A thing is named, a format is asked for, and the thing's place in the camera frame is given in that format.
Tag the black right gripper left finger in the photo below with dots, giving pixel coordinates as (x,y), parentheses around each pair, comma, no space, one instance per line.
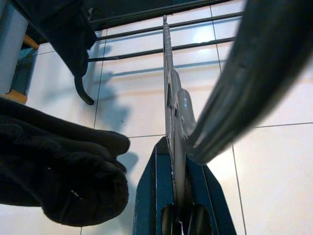
(151,191)

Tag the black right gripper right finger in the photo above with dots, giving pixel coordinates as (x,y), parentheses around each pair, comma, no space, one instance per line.
(207,191)

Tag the grey clothes hanger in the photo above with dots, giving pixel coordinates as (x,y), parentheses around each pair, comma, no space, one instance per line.
(181,151)

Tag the black shorts with white pattern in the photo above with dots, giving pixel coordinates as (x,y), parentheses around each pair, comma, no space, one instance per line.
(61,159)

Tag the black metal clothes rack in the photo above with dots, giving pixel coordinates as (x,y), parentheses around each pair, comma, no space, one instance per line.
(146,31)

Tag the black t-shirt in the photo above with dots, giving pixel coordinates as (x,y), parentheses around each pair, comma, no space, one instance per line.
(61,29)

